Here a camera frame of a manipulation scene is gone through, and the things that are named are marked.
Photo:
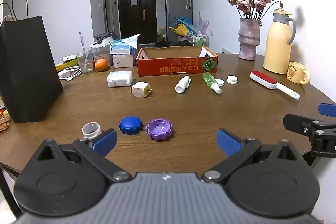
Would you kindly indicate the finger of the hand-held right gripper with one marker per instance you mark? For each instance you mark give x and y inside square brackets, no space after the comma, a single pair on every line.
[328,109]
[296,123]

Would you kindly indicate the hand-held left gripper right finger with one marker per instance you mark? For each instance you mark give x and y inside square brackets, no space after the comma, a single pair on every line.
[227,141]

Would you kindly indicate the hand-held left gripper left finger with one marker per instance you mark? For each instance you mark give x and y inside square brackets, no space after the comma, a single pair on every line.
[105,139]

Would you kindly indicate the blue bottle cap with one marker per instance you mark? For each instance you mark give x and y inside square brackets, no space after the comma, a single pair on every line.
[130,124]

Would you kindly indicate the purple bottle cap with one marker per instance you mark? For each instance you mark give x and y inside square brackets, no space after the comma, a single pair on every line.
[158,129]

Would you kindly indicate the white charger plug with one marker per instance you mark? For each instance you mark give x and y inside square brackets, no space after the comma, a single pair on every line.
[139,88]

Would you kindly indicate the white plastic case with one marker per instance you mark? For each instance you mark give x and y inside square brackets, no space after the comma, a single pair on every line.
[119,79]

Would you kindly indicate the green spray bottle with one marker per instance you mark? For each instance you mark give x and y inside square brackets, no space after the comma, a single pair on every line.
[208,79]

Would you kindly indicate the white spray bottle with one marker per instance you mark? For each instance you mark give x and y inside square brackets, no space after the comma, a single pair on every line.
[182,85]

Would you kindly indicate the red cardboard box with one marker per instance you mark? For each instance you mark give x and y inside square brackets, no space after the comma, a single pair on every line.
[170,66]

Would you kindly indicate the yellow bear mug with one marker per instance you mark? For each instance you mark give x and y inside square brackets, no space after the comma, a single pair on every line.
[295,73]

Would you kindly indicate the red and white lint brush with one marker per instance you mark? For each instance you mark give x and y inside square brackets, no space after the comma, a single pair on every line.
[263,79]

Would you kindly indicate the small flat white cap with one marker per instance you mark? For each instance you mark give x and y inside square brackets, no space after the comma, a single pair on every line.
[220,82]

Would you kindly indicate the ribbed white cap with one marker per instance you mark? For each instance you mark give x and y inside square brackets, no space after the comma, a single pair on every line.
[232,79]

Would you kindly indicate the orange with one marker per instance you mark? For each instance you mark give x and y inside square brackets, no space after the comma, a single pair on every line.
[101,65]

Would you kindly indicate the clear drinking glass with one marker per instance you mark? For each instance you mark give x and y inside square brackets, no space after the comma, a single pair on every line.
[85,66]

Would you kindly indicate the yellow thermos jug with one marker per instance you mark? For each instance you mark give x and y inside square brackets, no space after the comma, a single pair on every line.
[277,48]

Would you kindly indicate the yellow packet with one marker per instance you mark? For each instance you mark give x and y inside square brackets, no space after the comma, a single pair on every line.
[65,65]

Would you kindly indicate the clear food container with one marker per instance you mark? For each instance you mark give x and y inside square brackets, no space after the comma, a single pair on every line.
[102,54]

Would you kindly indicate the clear straw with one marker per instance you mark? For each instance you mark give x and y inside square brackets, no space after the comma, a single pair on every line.
[86,56]

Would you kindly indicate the small white box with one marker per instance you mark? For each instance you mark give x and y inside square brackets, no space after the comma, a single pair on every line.
[69,57]

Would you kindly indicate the blue tissue pack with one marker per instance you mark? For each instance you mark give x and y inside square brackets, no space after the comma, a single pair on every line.
[120,48]

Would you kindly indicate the pink textured vase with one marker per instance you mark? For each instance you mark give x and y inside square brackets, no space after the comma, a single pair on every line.
[248,40]

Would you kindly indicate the colourful snack packet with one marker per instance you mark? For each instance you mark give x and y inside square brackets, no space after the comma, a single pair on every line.
[4,119]

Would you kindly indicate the black paper bag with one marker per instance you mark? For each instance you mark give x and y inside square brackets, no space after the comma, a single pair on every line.
[26,69]

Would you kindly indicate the white trolley with bottles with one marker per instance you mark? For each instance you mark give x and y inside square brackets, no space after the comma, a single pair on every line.
[198,39]

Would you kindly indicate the pink bucket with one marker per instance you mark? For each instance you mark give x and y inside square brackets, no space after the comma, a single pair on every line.
[182,38]

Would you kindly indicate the dark brown door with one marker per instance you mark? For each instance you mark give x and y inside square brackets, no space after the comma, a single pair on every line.
[136,24]

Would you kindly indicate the blue and yellow bags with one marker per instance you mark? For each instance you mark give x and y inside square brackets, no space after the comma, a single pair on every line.
[182,27]

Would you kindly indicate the grey refrigerator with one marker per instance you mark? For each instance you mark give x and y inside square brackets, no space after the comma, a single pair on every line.
[178,6]

